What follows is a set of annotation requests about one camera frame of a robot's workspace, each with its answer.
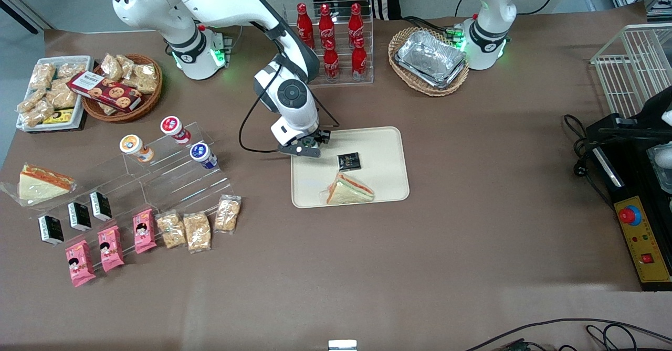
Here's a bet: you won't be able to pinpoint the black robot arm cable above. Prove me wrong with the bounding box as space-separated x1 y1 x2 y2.
238 68 287 154

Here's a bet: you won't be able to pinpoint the black power cable with plug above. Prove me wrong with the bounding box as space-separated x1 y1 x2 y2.
563 113 596 179

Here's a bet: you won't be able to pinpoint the stacked aluminium foil containers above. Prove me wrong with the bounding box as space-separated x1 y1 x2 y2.
395 30 468 88

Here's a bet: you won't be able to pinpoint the red cookie box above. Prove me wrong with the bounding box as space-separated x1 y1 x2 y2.
67 71 143 113

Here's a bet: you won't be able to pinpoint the white rectangular snack tray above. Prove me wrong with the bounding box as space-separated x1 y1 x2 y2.
16 56 94 132

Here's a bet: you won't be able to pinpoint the light tan wicker basket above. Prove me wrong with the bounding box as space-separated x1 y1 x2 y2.
388 27 470 97

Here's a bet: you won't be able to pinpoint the dark brown wicker basket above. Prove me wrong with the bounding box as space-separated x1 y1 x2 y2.
81 54 163 123

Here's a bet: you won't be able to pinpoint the beige plastic tray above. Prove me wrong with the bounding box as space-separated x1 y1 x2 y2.
290 126 410 209

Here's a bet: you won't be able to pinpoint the red cola bottle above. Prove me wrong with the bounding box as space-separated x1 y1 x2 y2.
348 3 364 45
321 41 340 83
319 4 337 47
296 3 314 50
351 37 368 81

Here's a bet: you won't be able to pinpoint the black and yellow control box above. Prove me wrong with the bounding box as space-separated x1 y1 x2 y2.
585 112 672 292

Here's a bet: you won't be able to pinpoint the thin black cable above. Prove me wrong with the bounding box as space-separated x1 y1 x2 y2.
465 317 672 351

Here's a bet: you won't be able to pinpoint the clear acrylic bottle rack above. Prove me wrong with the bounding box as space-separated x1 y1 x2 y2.
282 0 374 88

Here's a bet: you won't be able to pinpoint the red gum bottle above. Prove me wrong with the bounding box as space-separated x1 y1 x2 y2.
160 116 191 145

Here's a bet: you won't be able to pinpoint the yellow snack packet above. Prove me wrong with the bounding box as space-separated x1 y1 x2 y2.
42 109 74 125

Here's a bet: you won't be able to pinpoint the plastic wrapped triangle sandwich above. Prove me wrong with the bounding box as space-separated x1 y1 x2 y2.
0 163 78 207
319 171 376 206

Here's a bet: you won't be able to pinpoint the clear acrylic stepped stand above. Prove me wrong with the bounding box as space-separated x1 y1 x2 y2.
31 123 234 236

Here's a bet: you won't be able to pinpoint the pink cartoon snack packet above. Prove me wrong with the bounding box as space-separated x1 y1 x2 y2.
65 240 97 288
133 208 158 254
98 225 125 273

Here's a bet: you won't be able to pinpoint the clear-wrapped puffed rice bar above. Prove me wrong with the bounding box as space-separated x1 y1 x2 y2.
123 63 159 94
101 54 124 81
46 81 78 110
155 210 187 250
115 55 136 79
17 90 47 113
182 212 212 253
30 63 57 90
21 102 56 129
56 61 87 79
215 195 242 234

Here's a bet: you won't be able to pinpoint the orange gum bottle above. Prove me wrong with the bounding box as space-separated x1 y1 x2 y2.
119 134 154 163

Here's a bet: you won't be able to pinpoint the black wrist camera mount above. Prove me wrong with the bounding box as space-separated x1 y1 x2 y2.
278 142 322 158

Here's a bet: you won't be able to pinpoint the red emergency stop button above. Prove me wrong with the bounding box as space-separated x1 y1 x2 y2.
618 205 642 227

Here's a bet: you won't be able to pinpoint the blue gum bottle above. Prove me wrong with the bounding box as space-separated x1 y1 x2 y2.
190 142 217 170

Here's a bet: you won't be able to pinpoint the white wire rack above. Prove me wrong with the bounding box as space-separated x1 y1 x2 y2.
591 23 672 118

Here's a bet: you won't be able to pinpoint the black and white snack box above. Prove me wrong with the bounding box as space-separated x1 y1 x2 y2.
38 215 65 246
67 202 92 232
89 191 112 222

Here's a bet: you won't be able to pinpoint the small black square packet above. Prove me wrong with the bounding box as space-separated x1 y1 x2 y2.
337 152 363 171

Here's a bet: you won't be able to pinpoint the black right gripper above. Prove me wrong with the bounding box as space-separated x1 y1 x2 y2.
286 129 331 146

